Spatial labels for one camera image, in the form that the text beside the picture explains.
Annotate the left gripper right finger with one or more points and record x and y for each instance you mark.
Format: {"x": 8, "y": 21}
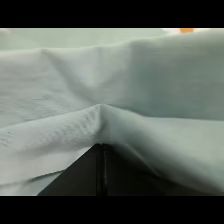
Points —
{"x": 123, "y": 180}

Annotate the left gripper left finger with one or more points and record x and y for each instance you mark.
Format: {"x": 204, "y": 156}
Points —
{"x": 81, "y": 176}

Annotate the light blue shirt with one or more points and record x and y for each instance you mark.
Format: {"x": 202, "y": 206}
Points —
{"x": 110, "y": 83}

